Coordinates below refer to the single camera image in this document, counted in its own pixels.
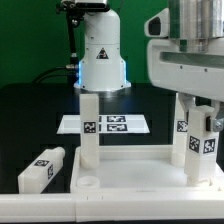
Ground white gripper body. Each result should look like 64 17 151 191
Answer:
147 38 224 102

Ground black cables behind base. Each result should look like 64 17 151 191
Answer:
32 64 81 84

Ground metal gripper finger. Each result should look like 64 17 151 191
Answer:
178 93 196 122
206 100 224 132

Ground black camera on stand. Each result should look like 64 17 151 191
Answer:
55 0 111 84

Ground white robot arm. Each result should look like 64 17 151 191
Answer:
75 0 224 107

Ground white marker sheet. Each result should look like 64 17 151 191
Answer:
57 115 150 134

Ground white desk top tray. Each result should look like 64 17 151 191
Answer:
70 145 224 193

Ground white front fence bar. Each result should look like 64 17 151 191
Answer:
0 191 224 223

